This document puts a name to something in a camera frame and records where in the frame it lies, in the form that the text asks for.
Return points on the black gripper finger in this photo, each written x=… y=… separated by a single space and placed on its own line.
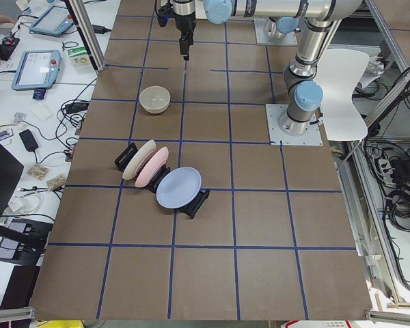
x=185 y=41

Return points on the beige ceramic bowl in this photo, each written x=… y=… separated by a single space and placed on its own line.
x=155 y=99

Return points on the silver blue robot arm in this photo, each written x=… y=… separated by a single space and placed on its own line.
x=321 y=21

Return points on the white green box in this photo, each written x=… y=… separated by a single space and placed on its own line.
x=78 y=56

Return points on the pink plate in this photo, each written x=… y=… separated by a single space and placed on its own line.
x=152 y=167

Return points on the black power adapter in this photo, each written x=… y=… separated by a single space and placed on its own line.
x=76 y=107

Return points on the far teach pendant tablet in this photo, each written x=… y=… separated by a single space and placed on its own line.
x=55 y=21

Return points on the teach pendant tablet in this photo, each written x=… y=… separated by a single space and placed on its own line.
x=55 y=21
x=37 y=70

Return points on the black plate rack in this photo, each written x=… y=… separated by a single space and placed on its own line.
x=190 y=209

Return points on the cream plate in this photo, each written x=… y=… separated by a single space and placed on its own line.
x=138 y=161

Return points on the lavender blue plate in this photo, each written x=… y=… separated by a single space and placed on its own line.
x=179 y=187

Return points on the near teach pendant tablet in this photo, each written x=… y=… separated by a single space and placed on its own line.
x=37 y=70

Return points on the white chair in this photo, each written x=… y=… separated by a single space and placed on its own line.
x=338 y=73

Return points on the dark blue round tin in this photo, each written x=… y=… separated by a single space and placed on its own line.
x=39 y=94

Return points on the black smartphone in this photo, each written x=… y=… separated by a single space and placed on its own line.
x=28 y=140

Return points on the bag of nuts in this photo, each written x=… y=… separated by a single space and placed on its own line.
x=56 y=183
x=38 y=171

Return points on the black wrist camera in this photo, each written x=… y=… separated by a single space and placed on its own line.
x=164 y=13

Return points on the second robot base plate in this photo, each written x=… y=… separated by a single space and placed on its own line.
x=279 y=31

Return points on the aluminium frame post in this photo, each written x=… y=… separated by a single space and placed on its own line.
x=80 y=18

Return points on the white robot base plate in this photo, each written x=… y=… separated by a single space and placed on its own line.
x=278 y=137

